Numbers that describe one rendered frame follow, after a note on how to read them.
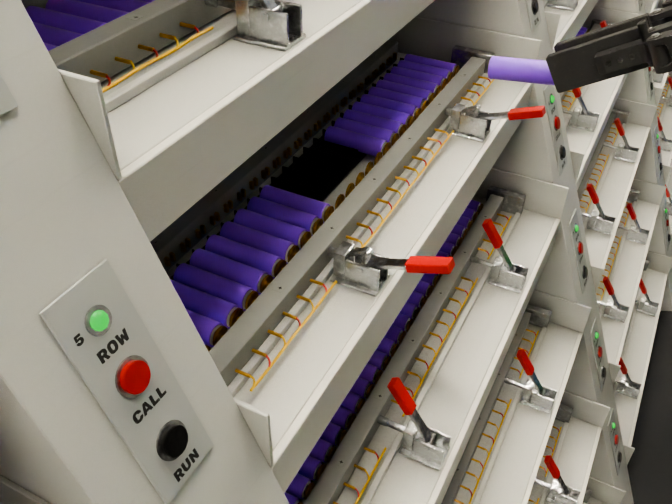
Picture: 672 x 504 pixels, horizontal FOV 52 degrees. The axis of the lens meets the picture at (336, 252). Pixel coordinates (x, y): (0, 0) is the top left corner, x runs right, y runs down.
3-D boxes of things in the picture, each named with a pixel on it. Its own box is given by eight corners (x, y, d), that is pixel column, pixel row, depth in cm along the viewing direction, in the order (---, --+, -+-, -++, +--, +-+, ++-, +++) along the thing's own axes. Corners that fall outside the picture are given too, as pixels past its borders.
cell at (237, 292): (189, 275, 54) (258, 302, 52) (174, 289, 53) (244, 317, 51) (186, 258, 53) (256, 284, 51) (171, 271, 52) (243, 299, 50)
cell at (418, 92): (381, 91, 80) (433, 103, 77) (374, 97, 78) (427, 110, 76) (381, 76, 79) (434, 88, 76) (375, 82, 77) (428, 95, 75)
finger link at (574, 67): (655, 62, 49) (653, 65, 48) (559, 90, 53) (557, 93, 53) (643, 22, 48) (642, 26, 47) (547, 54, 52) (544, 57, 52)
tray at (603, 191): (644, 145, 152) (663, 87, 143) (588, 314, 110) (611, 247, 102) (553, 123, 159) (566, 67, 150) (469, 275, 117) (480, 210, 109)
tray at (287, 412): (526, 113, 86) (541, 40, 80) (275, 508, 44) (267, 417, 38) (380, 80, 93) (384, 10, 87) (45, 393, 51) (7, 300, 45)
